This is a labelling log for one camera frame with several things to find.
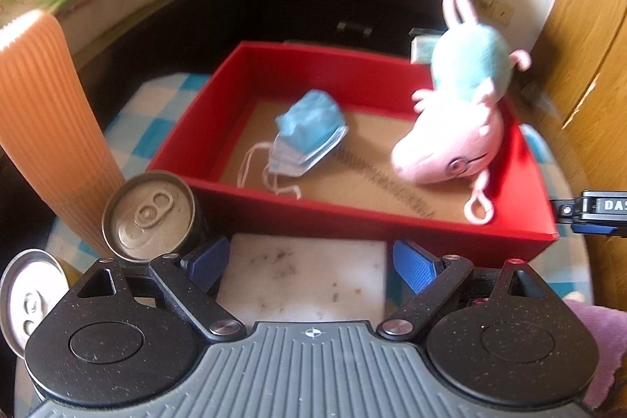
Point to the wooden wardrobe door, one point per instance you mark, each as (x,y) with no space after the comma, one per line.
(588,31)

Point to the purple fluffy cloth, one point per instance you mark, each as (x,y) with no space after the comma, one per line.
(602,339)

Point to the thin coil spring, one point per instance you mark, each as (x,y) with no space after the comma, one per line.
(387,183)

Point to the blue face mask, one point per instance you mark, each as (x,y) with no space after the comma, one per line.
(308,114)
(294,158)

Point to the small pale box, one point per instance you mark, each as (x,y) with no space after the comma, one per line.
(423,48)

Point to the stained white sponge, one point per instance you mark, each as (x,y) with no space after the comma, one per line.
(294,271)

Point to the dark wooden bed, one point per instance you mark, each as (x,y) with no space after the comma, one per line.
(161,6)

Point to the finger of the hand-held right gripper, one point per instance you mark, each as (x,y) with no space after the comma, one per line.
(600,215)

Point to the orange ribbed cup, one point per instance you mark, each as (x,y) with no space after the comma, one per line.
(49,129)

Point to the pink pig plush toy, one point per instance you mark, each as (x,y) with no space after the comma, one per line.
(470,55)

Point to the beige wall socket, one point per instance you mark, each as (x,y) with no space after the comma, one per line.
(503,12)

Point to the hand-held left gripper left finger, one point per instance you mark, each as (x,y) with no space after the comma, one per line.
(210,257)

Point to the red cardboard box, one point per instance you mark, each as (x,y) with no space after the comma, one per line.
(343,215)

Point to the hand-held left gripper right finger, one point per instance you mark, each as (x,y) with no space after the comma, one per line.
(412,266)

